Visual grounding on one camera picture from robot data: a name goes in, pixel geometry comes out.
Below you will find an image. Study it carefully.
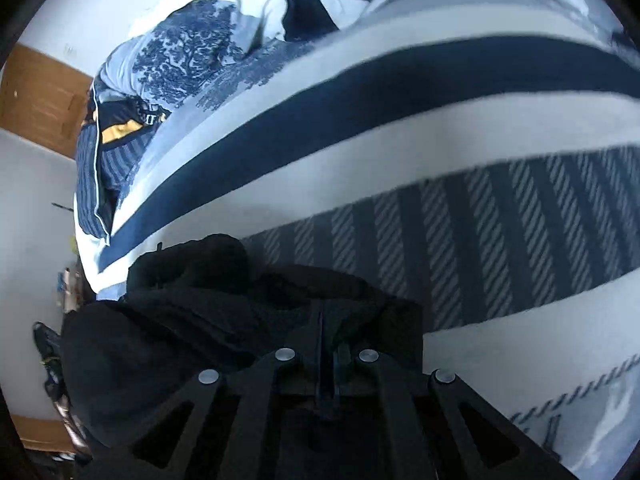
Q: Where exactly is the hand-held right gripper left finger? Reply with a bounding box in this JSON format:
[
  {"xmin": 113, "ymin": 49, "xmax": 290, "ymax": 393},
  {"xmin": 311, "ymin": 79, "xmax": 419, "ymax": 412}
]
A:
[{"xmin": 100, "ymin": 347, "xmax": 332, "ymax": 480}]

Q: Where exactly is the striped blue white bedsheet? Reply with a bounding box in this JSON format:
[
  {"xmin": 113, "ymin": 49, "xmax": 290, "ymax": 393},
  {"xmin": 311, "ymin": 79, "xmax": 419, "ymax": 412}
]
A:
[{"xmin": 75, "ymin": 0, "xmax": 640, "ymax": 476}]

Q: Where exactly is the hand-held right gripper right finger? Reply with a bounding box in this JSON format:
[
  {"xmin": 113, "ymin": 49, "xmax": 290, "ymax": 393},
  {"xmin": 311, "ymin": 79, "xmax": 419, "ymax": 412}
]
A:
[{"xmin": 331, "ymin": 347, "xmax": 576, "ymax": 480}]

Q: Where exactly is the tree print duvet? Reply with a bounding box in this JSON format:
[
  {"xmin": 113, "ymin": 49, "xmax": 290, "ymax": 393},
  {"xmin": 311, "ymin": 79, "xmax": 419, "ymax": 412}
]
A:
[{"xmin": 97, "ymin": 0, "xmax": 501, "ymax": 111}]

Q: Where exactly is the wooden door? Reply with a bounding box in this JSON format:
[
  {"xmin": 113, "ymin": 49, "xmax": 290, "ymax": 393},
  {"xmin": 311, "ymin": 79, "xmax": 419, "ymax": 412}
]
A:
[{"xmin": 0, "ymin": 42, "xmax": 96, "ymax": 158}]

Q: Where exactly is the black puffer jacket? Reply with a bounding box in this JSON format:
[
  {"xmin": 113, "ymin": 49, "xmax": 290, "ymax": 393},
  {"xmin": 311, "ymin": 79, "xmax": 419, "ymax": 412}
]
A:
[{"xmin": 60, "ymin": 234, "xmax": 426, "ymax": 480}]

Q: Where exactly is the blue striped pillow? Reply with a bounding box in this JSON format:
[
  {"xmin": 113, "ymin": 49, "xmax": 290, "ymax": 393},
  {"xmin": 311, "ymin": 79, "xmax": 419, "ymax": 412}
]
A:
[{"xmin": 75, "ymin": 80, "xmax": 171, "ymax": 238}]

